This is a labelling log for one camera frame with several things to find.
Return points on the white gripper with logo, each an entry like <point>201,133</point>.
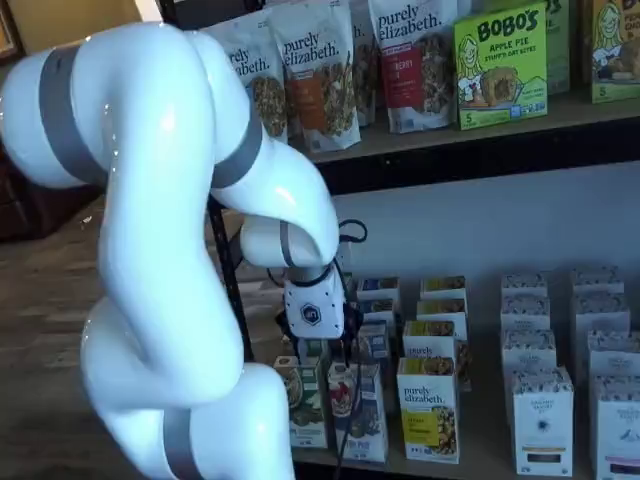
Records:
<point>315,310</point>

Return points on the blue and white oatmeal box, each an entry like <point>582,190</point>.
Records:
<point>378,287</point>
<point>375,345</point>
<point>380,311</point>
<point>367,425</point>

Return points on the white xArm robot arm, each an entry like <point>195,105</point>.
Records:
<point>150,200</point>

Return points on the green oatmeal box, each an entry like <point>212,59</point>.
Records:
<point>317,349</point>
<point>307,410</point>

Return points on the purely elizabeth yellow oatmeal box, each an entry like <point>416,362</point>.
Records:
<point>430,340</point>
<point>442,286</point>
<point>427,415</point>
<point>442,307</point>

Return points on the white tea box sun print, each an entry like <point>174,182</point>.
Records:
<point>542,425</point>
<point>524,282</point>
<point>527,350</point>
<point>525,312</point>

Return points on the white tea box bird print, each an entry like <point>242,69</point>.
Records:
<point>600,312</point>
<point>620,440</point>
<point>597,280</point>
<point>615,350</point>

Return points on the green Bobo's apple pie box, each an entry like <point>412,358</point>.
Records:
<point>500,75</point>

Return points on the green Bobo's peach box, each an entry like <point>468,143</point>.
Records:
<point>615,60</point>

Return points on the purely elizabeth blue granola bag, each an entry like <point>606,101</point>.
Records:
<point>265,100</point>

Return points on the purely elizabeth orange granola bag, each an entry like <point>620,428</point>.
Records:
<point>325,90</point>

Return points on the purely elizabeth red granola bag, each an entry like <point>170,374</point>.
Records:
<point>415,75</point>

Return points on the dark brown furniture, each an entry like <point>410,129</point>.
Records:
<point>45,210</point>

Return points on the white cabinet panel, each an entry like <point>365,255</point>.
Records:
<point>150,10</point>

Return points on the black metal shelf frame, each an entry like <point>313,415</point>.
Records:
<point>450,175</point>

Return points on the brown wooden frame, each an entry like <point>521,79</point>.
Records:
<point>12,30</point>

